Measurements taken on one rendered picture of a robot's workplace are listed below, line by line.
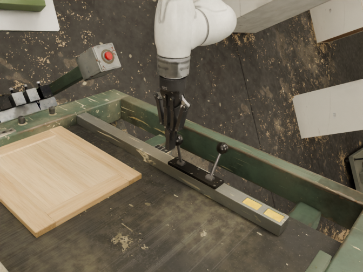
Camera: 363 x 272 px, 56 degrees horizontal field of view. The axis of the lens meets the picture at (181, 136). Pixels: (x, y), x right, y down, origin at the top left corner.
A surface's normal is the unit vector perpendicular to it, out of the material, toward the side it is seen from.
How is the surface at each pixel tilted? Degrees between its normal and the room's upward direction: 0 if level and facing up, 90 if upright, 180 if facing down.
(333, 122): 90
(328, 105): 90
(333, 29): 90
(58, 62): 0
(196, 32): 30
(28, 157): 60
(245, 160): 90
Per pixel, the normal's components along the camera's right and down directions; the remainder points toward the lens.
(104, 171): 0.04, -0.87
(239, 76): 0.67, -0.14
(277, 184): -0.66, 0.34
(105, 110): 0.75, 0.35
